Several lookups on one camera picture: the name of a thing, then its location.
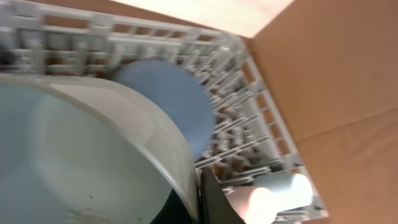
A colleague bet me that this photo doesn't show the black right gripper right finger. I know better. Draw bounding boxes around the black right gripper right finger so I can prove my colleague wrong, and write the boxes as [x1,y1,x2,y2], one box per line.
[200,168,245,224]

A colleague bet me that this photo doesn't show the light blue cup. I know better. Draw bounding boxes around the light blue cup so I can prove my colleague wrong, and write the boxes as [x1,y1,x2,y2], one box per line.
[253,172,314,212]

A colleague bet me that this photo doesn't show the light blue rice bowl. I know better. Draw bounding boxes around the light blue rice bowl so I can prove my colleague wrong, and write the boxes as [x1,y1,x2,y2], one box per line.
[1,74,199,223]

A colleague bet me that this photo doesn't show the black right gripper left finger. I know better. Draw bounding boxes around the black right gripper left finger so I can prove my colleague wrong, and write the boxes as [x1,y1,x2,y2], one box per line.
[150,190,194,224]

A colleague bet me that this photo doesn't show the grey dishwasher rack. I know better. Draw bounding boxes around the grey dishwasher rack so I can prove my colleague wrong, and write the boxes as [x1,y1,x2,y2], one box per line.
[0,0,329,224]

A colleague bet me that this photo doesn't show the pink cup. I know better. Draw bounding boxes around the pink cup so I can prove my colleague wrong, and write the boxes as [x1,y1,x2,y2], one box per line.
[226,186,278,224]

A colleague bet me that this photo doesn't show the blue plate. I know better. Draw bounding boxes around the blue plate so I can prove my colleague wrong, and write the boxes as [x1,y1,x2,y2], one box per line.
[111,60,215,161]

